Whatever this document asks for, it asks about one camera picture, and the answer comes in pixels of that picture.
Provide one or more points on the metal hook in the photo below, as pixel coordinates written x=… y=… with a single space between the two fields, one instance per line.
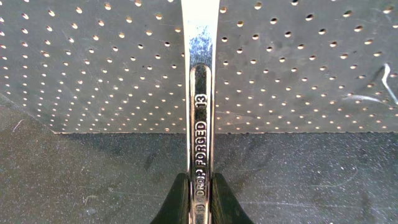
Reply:
x=386 y=77

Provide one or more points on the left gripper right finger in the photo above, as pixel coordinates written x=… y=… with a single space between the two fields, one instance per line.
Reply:
x=225 y=208

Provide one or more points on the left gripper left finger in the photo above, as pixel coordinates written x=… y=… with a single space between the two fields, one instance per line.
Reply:
x=177 y=205

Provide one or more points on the black pegboard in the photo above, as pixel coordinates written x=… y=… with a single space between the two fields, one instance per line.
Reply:
x=93 y=62

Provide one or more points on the wrench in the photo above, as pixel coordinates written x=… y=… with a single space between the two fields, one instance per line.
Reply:
x=200 y=109

